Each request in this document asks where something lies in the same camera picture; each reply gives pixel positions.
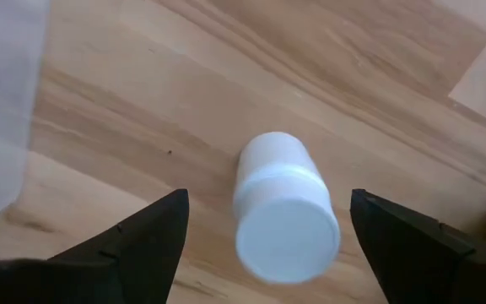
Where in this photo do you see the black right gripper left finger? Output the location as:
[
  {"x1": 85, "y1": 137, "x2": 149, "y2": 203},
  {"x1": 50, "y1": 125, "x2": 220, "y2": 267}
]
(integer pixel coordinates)
[{"x1": 0, "y1": 188, "x2": 191, "y2": 304}]

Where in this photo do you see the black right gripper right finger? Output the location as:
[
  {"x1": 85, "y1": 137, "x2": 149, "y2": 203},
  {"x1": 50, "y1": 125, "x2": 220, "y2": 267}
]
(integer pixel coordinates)
[{"x1": 349, "y1": 187, "x2": 486, "y2": 304}]

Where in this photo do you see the white pill bottle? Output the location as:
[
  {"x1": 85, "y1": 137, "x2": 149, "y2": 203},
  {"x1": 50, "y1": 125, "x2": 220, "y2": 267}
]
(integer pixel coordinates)
[{"x1": 232, "y1": 131, "x2": 342, "y2": 285}]

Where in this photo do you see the clear plastic basket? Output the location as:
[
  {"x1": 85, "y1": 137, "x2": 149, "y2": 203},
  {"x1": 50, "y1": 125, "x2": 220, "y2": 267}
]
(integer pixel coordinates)
[{"x1": 0, "y1": 0, "x2": 52, "y2": 233}]

